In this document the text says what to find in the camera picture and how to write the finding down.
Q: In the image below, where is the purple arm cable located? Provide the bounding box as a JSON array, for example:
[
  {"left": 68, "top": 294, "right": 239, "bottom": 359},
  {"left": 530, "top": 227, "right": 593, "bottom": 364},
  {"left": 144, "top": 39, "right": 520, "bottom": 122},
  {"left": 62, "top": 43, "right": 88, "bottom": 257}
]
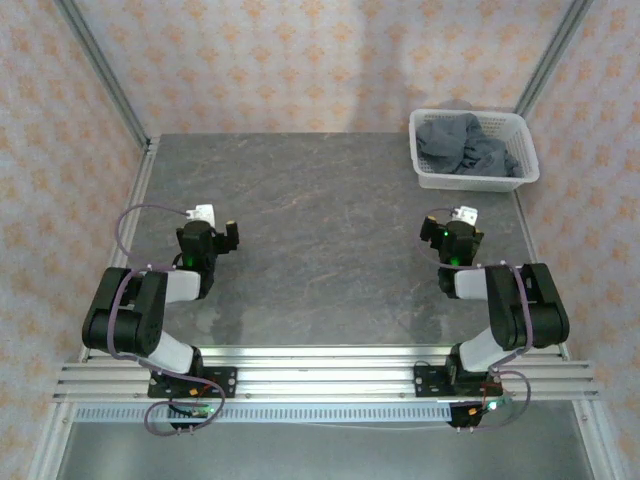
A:
[
  {"left": 107, "top": 203, "right": 227, "bottom": 437},
  {"left": 416, "top": 207, "right": 532, "bottom": 432}
]

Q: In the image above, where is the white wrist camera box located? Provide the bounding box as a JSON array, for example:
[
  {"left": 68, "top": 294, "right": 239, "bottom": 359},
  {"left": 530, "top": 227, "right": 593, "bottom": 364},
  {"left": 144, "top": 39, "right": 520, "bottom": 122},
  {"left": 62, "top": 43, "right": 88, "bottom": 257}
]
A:
[
  {"left": 448, "top": 204, "right": 479, "bottom": 226},
  {"left": 181, "top": 202, "right": 217, "bottom": 226}
]

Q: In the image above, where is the white slotted cable duct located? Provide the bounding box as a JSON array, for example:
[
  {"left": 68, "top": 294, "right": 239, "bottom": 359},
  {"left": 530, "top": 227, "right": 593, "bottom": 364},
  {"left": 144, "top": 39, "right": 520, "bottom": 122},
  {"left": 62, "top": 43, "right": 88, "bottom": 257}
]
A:
[{"left": 73, "top": 403, "right": 454, "bottom": 425}]

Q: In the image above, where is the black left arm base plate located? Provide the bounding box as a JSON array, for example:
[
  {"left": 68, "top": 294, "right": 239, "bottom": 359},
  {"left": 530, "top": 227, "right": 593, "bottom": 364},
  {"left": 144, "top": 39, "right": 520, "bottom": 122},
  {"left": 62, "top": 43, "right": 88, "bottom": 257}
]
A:
[{"left": 147, "top": 366, "right": 238, "bottom": 400}]

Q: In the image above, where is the grey t-shirt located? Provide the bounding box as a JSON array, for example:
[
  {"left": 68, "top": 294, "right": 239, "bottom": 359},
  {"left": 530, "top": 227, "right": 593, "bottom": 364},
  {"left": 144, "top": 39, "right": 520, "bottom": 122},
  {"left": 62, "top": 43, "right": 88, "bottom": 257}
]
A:
[{"left": 416, "top": 112, "right": 524, "bottom": 179}]

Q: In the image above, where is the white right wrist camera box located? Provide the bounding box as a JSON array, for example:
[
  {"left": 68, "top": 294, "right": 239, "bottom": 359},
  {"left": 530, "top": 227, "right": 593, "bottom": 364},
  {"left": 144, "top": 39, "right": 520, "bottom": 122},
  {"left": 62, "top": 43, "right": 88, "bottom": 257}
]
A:
[{"left": 448, "top": 204, "right": 479, "bottom": 226}]

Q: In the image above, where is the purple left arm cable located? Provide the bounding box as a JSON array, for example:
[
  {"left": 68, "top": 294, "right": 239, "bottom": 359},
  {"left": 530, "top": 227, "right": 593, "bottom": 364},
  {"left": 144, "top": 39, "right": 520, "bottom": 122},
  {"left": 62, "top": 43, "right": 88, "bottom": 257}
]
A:
[{"left": 107, "top": 203, "right": 227, "bottom": 437}]

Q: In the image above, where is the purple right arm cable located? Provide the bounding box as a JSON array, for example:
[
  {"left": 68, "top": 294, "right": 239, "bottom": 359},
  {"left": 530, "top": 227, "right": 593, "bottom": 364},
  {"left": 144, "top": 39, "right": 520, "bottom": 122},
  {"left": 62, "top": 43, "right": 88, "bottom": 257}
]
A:
[{"left": 416, "top": 207, "right": 532, "bottom": 432}]

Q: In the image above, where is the aluminium mounting rail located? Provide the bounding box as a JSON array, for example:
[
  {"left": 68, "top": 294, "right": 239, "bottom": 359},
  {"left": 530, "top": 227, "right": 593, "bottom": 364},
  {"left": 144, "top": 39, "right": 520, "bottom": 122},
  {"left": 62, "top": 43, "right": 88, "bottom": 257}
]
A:
[{"left": 53, "top": 344, "right": 600, "bottom": 402}]

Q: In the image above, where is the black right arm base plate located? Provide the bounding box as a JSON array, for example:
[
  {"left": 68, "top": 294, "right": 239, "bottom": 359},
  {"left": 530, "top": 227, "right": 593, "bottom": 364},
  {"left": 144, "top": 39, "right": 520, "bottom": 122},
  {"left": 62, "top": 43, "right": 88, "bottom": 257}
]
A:
[{"left": 413, "top": 363, "right": 501, "bottom": 400}]

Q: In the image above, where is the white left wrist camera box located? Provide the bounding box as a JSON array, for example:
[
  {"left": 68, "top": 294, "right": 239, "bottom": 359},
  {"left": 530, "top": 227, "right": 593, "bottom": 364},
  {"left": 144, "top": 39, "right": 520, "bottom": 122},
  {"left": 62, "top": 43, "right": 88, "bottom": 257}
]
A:
[{"left": 181, "top": 202, "right": 217, "bottom": 226}]

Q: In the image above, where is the white perforated plastic basket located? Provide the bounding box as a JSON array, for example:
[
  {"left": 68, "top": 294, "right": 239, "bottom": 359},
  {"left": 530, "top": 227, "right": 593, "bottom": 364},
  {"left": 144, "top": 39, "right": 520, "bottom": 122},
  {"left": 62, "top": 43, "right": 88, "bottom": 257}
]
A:
[{"left": 408, "top": 107, "right": 541, "bottom": 193}]

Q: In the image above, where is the small circuit board green light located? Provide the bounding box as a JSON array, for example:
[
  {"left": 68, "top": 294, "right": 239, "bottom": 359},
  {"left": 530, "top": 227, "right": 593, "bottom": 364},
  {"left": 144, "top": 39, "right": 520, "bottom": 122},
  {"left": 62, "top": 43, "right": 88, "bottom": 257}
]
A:
[
  {"left": 169, "top": 403, "right": 217, "bottom": 419},
  {"left": 467, "top": 397, "right": 514, "bottom": 417}
]

